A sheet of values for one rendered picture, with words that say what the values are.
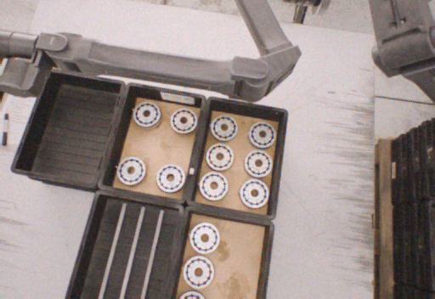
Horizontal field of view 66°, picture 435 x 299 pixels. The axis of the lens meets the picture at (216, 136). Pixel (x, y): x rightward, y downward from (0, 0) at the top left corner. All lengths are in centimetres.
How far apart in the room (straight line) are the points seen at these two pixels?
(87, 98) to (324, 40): 108
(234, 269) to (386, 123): 159
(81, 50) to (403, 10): 57
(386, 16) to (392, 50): 6
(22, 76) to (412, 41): 69
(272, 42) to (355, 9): 216
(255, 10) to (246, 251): 81
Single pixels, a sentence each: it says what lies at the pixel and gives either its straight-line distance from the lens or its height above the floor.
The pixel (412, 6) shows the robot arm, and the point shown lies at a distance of 64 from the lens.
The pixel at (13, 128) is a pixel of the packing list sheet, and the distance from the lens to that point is 164.
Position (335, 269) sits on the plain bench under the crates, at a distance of 144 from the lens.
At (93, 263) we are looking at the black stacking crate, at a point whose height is 83.
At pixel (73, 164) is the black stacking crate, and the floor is 83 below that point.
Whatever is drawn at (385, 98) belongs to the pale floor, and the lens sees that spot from 254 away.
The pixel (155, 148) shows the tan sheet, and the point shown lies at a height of 83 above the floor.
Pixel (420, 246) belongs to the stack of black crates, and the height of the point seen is 40.
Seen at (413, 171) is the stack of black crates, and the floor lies 38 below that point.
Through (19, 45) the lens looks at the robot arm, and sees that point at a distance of 77.
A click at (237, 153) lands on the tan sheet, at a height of 83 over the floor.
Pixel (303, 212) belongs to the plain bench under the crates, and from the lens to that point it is 141.
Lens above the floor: 205
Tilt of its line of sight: 72 degrees down
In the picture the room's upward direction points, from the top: 5 degrees clockwise
